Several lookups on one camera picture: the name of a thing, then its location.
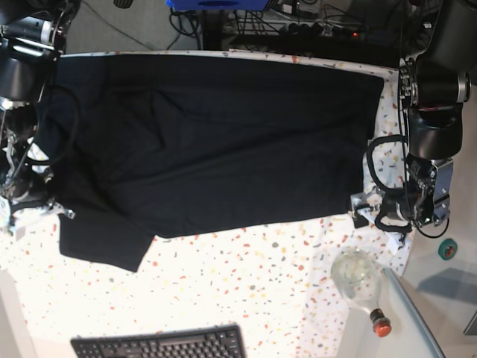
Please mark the green tape roll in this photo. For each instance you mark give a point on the green tape roll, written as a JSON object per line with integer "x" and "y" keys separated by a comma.
{"x": 447, "y": 249}

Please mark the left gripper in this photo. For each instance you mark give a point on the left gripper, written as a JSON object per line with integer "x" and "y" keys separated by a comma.
{"x": 386, "y": 211}

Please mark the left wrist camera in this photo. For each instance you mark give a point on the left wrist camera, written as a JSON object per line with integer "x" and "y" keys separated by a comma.
{"x": 397, "y": 242}

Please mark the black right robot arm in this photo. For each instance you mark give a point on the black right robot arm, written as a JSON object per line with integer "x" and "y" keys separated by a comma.
{"x": 33, "y": 38}

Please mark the grey metal bar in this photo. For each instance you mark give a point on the grey metal bar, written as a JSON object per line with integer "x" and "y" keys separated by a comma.
{"x": 410, "y": 335}

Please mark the clear bottle with orange cap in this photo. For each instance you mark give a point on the clear bottle with orange cap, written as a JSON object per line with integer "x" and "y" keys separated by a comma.
{"x": 358, "y": 281}

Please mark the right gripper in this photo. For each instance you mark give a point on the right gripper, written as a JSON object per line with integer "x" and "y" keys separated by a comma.
{"x": 28, "y": 203}

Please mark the blue box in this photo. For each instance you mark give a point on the blue box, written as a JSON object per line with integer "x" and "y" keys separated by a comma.
{"x": 249, "y": 5}

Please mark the black t-shirt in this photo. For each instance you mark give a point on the black t-shirt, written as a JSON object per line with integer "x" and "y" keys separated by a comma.
{"x": 174, "y": 146}

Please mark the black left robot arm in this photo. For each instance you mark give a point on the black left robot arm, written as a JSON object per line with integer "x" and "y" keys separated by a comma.
{"x": 432, "y": 90}

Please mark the terrazzo pattern tablecloth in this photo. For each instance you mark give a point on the terrazzo pattern tablecloth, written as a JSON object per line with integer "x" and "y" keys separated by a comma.
{"x": 273, "y": 281}

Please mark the black computer keyboard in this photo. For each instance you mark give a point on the black computer keyboard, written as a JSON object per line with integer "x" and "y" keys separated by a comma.
{"x": 219, "y": 341}

